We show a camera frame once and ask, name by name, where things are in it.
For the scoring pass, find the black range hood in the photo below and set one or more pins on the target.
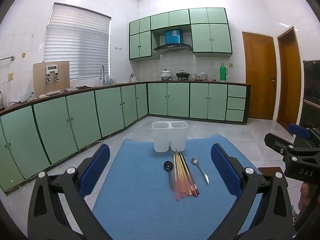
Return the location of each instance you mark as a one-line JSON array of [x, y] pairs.
[[172, 48]]

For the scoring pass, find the bottles beside sink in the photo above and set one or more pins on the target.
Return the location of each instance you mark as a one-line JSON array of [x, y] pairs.
[[110, 81]]

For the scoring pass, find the green base cabinets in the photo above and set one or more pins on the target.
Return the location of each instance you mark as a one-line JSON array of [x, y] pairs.
[[82, 120]]

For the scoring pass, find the clear glass pitcher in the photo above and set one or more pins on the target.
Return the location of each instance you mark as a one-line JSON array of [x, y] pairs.
[[7, 95]]

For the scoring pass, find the metal cup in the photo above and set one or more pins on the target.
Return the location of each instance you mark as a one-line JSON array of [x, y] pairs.
[[193, 76]]

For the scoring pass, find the chrome kitchen faucet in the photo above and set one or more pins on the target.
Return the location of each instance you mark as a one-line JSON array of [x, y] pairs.
[[102, 72]]

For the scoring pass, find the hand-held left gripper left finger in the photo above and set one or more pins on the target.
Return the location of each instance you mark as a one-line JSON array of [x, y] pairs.
[[96, 170]]

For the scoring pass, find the black wok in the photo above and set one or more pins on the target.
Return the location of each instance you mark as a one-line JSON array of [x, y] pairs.
[[183, 75]]

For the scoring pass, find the wooden door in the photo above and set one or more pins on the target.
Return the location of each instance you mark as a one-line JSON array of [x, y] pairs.
[[258, 80], [290, 85]]

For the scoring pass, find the glass jar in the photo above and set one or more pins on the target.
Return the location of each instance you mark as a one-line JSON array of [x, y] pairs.
[[204, 76]]

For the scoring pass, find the black spoon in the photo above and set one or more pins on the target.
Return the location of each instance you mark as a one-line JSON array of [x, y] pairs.
[[168, 165]]

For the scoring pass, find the white window blind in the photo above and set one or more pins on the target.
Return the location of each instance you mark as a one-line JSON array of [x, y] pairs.
[[75, 42]]

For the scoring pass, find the steel electric kettle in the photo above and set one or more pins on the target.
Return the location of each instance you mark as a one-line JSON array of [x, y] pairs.
[[1, 100]]

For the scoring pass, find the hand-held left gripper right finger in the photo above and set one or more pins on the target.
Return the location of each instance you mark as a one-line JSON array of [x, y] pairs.
[[226, 170]]

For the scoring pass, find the green thermos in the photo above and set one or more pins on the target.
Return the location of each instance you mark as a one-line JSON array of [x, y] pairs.
[[223, 73]]

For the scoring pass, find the black glass cabinet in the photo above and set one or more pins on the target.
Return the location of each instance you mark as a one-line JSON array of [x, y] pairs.
[[311, 92]]

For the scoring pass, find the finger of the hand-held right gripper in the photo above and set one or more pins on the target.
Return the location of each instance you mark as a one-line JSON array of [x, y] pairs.
[[277, 142], [298, 130]]

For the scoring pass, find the blue table mat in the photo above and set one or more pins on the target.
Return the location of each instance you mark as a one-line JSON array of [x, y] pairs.
[[140, 205]]

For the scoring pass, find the white cooking pot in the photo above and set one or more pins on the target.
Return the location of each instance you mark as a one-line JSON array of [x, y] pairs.
[[166, 74]]

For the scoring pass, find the bundle of wooden chopsticks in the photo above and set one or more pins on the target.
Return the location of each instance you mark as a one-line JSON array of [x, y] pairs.
[[183, 177]]

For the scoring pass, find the metal towel rail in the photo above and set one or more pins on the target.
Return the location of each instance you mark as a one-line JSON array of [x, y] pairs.
[[7, 58]]

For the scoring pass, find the person's right hand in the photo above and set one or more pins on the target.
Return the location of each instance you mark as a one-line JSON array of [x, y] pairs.
[[305, 197]]

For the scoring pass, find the green cabinet drawer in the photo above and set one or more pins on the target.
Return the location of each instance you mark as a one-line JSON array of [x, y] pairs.
[[237, 91], [235, 115], [236, 103]]

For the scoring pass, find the silver metal spoon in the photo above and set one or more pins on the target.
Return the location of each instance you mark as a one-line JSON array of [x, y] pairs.
[[195, 161]]

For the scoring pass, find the white water purifier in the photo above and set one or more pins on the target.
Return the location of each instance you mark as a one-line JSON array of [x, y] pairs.
[[52, 68]]

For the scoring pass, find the brown cardboard board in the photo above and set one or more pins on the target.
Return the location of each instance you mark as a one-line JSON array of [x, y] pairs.
[[40, 85]]

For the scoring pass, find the white two-compartment utensil holder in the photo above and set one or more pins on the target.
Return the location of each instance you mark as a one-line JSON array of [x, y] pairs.
[[170, 135]]

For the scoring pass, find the green wall cabinets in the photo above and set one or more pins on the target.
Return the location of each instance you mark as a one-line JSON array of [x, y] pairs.
[[215, 37]]

